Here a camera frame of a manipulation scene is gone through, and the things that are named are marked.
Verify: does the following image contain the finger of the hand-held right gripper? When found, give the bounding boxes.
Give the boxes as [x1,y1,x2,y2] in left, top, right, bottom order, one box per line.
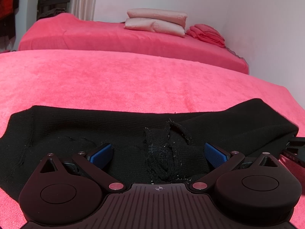
[285,137,305,150]

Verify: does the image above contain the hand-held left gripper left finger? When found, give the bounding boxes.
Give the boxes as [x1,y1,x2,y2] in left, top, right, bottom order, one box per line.
[39,144,126,191]

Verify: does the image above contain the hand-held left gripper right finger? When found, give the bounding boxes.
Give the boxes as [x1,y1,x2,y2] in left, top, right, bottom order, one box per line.
[190,142,279,192]

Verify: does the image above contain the black knit pants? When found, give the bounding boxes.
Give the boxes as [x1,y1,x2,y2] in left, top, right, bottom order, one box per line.
[0,98,300,196]

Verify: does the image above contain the grey lace bed trim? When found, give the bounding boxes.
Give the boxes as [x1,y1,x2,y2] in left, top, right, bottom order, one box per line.
[225,45,250,68]

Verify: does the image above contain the far bed with pink cover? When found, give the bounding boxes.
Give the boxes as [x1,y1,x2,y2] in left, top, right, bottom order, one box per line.
[18,13,250,75]

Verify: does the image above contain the folded red blanket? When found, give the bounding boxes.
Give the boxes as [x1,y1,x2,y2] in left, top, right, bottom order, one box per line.
[186,23,226,48]

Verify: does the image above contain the dark cloth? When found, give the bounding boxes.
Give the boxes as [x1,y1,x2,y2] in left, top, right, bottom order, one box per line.
[38,8,70,20]

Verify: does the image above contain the red jacket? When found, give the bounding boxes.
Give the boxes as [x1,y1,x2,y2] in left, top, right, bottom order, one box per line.
[0,0,13,18]

